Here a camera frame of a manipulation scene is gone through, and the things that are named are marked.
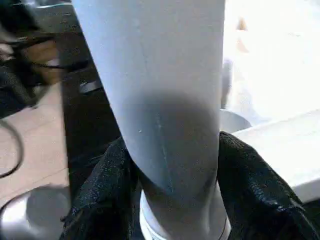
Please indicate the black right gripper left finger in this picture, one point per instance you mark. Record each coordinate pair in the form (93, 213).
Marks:
(100, 200)

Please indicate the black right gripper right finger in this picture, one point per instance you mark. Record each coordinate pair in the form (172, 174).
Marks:
(260, 195)

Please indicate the white plastic table top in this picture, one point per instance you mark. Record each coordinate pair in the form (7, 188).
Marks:
(270, 100)

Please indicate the white plastic table leg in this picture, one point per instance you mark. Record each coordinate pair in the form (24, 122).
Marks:
(160, 100)

